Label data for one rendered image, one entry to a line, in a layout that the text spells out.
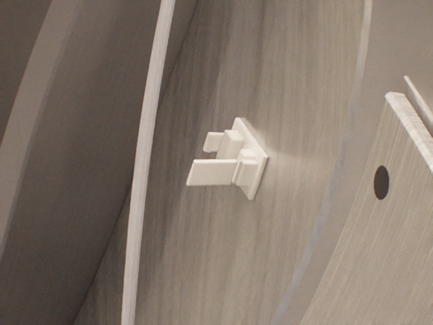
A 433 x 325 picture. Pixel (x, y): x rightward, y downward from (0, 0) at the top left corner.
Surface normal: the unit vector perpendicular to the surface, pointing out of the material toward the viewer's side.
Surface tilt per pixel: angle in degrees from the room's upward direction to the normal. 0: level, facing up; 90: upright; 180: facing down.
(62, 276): 129
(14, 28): 64
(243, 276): 90
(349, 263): 90
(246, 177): 115
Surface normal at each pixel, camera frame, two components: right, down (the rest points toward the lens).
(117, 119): 0.37, 0.60
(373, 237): -0.88, -0.03
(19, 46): 0.46, -0.31
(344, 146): -0.33, 0.32
